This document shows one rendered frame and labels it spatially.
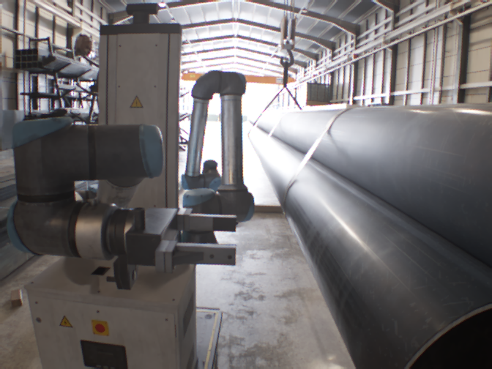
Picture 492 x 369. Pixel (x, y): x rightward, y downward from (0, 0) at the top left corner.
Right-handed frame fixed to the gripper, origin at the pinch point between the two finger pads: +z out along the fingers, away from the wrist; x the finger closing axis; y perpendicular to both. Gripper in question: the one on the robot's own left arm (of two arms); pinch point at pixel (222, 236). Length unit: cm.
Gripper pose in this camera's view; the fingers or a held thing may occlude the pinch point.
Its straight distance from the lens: 52.0
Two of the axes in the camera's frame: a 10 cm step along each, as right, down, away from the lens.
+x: -0.2, -2.0, 9.8
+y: 0.4, -9.8, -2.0
